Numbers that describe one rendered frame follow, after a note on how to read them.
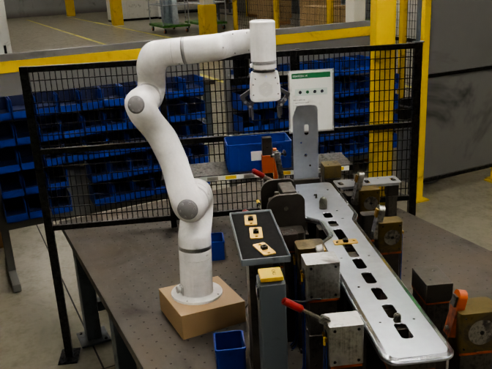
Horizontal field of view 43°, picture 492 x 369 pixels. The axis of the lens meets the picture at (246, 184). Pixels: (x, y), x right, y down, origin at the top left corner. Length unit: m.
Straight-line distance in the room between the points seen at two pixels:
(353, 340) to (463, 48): 4.14
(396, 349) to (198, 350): 0.80
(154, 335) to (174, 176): 0.58
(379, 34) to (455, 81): 2.43
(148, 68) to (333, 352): 1.09
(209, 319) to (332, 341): 0.73
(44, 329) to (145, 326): 1.61
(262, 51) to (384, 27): 1.22
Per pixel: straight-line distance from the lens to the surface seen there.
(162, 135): 2.15
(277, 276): 1.65
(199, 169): 3.00
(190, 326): 2.26
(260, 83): 2.09
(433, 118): 5.45
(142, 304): 2.53
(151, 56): 2.12
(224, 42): 2.10
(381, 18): 3.18
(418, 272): 1.97
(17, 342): 3.86
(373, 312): 1.81
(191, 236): 2.23
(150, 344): 2.28
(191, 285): 2.30
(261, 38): 2.06
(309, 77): 3.08
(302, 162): 2.87
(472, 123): 5.77
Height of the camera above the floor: 1.91
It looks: 19 degrees down
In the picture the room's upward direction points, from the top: 3 degrees counter-clockwise
